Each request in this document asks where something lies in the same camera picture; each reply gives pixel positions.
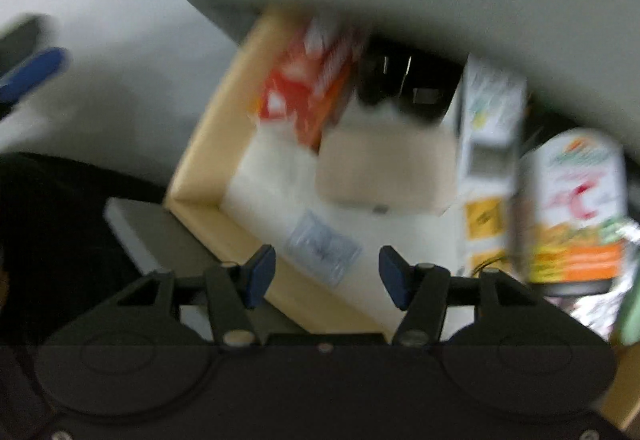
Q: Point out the white plastic bag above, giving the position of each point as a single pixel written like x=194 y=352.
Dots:
x=270 y=180

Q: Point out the crinkled silver foil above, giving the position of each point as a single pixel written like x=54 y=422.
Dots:
x=595 y=315

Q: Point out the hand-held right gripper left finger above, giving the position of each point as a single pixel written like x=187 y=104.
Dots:
x=260 y=270

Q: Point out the black device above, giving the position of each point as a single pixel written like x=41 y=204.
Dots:
x=385 y=79

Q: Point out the dark cloth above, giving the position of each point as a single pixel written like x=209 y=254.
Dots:
x=60 y=230

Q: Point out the beige flat box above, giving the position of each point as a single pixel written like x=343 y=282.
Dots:
x=385 y=164

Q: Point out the red and orange box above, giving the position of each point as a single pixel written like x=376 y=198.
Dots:
x=300 y=94

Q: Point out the white box with yellow labels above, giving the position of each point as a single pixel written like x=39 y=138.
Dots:
x=485 y=119

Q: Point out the white packet with orange label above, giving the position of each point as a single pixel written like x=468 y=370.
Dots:
x=575 y=200

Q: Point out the green object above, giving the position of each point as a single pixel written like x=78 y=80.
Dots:
x=631 y=315

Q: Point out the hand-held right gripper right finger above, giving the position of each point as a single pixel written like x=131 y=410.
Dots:
x=395 y=280

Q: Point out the small clear plastic bag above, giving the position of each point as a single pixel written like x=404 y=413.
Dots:
x=322 y=247

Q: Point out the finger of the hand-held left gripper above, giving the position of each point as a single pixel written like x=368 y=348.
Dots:
x=35 y=69
x=25 y=37

